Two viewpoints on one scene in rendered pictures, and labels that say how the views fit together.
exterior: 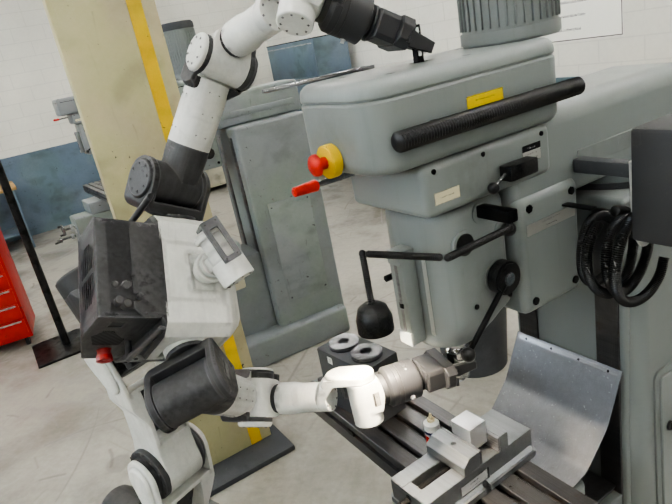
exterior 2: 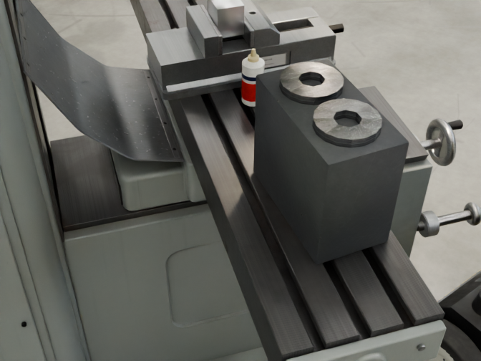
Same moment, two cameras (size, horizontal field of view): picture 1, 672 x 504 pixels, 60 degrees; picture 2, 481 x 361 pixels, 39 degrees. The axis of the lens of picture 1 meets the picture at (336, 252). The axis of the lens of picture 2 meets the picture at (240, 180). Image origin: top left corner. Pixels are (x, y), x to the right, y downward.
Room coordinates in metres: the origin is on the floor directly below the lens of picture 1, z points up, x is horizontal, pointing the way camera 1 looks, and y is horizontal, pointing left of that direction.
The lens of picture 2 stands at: (2.27, 0.04, 1.67)
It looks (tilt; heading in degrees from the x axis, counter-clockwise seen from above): 42 degrees down; 192
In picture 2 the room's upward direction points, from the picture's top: 1 degrees clockwise
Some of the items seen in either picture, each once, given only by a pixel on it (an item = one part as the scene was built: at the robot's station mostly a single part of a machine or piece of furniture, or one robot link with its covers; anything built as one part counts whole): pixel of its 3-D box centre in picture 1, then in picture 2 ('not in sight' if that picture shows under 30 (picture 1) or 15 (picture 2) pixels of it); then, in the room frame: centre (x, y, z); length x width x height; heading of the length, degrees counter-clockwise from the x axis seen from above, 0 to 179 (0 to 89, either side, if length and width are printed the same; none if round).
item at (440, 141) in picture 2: not in sight; (427, 145); (0.91, 0.22, 0.63); 0.16 x 0.12 x 0.12; 119
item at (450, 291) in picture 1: (447, 265); not in sight; (1.15, -0.23, 1.47); 0.21 x 0.19 x 0.32; 29
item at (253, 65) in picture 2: (432, 431); (253, 75); (1.24, -0.15, 0.99); 0.04 x 0.04 x 0.11
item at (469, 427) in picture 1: (469, 430); (225, 14); (1.14, -0.23, 1.05); 0.06 x 0.05 x 0.06; 31
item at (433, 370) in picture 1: (421, 375); not in sight; (1.12, -0.13, 1.23); 0.13 x 0.12 x 0.10; 15
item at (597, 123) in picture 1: (590, 122); not in sight; (1.39, -0.66, 1.66); 0.80 x 0.23 x 0.20; 119
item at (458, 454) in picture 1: (453, 451); (253, 21); (1.11, -0.18, 1.02); 0.12 x 0.06 x 0.04; 31
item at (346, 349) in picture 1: (360, 375); (323, 155); (1.49, 0.00, 1.03); 0.22 x 0.12 x 0.20; 35
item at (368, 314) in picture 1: (373, 316); not in sight; (1.03, -0.05, 1.45); 0.07 x 0.07 x 0.06
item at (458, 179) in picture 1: (448, 164); not in sight; (1.17, -0.26, 1.68); 0.34 x 0.24 x 0.10; 119
